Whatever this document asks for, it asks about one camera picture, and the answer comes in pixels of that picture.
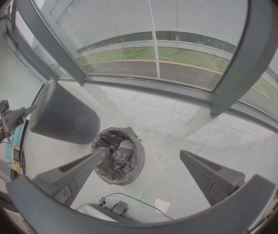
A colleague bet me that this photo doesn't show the black cable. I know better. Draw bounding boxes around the black cable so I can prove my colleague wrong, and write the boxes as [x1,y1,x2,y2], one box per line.
[100,193,174,220]

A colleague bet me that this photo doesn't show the black plastic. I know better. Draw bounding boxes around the black plastic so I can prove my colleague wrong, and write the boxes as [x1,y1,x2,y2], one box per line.
[112,147,135,171]

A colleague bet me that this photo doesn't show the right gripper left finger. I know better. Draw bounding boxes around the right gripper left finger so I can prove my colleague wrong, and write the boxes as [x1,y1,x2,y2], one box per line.
[34,151,102,207]

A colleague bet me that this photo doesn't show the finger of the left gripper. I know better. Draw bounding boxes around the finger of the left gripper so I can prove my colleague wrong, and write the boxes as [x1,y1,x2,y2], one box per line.
[22,104,38,118]

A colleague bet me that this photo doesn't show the window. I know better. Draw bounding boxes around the window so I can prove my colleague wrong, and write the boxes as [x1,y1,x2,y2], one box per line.
[0,0,278,131]

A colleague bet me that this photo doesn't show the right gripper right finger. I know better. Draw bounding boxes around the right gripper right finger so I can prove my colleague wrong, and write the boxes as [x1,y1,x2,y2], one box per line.
[180,150,246,207]

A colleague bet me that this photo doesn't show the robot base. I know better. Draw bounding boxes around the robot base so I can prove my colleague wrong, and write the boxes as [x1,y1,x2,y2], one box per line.
[0,125,133,223]

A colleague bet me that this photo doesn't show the black plastic bag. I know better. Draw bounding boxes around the black plastic bag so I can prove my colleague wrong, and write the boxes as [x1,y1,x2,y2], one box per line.
[91,127,145,187]

